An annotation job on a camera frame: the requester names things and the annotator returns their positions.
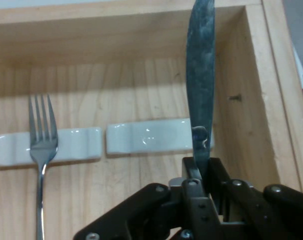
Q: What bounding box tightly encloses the white ceramic cutlery rest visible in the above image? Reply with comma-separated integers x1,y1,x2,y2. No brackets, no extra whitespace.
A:
0,126,103,167
105,119,215,158

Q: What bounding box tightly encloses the light wooden drawer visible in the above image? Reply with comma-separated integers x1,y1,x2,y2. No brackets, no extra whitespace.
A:
0,0,303,240

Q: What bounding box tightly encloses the silver fork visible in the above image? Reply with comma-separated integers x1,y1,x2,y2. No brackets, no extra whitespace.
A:
28,93,59,240

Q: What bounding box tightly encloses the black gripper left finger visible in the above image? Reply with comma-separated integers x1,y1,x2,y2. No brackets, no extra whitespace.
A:
73,156,225,240

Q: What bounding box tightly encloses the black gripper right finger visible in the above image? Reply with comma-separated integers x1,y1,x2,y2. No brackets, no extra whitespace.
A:
205,157,303,240

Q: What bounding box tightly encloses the silver table knife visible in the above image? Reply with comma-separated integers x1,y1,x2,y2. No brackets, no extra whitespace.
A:
185,0,216,181

